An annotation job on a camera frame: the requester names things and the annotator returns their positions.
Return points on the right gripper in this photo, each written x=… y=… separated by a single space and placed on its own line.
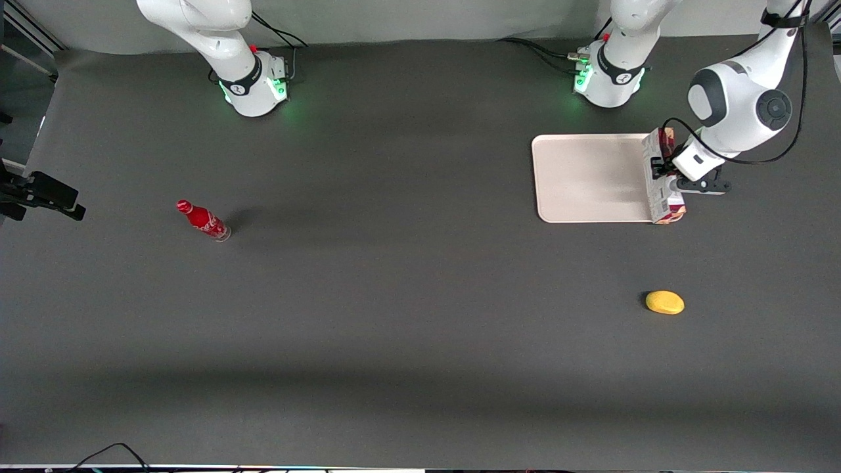
x=6 y=187

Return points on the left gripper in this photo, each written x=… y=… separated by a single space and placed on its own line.
x=659 y=169

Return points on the red cookie box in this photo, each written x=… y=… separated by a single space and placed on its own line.
x=662 y=200

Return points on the beige plastic tray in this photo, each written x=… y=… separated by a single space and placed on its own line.
x=591 y=177

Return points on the yellow lemon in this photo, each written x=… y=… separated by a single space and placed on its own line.
x=665 y=302

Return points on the red cola bottle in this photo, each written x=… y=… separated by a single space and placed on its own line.
x=204 y=220

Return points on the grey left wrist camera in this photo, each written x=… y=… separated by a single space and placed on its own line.
x=706 y=186

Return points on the aluminium frame rail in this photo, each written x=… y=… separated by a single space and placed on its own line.
x=33 y=29

